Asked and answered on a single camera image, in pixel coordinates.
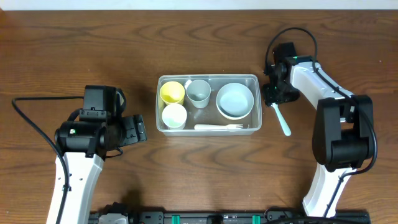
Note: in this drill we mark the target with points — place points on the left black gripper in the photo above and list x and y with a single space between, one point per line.
137 127

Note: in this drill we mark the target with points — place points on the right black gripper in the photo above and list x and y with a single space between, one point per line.
278 97

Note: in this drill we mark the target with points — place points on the mint green plastic spoon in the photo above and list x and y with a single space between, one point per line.
285 127

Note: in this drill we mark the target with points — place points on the white plastic cup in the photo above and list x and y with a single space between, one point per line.
174 116

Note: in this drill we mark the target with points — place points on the grey plastic bowl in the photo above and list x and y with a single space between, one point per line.
233 96

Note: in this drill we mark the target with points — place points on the yellow plastic cup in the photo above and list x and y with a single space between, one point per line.
172 92

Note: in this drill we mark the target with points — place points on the clear plastic storage container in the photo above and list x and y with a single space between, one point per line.
210 114

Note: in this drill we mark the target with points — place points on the white plastic fork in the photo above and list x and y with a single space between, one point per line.
217 127

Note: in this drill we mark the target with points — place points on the grey plastic cup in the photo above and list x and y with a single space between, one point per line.
198 92

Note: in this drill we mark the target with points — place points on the white plastic bowl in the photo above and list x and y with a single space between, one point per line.
234 114

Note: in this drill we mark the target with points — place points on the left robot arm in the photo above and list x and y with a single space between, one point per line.
83 148

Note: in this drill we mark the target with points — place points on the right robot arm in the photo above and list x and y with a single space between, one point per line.
344 142

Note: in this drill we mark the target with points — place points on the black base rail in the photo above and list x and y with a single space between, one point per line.
118 213

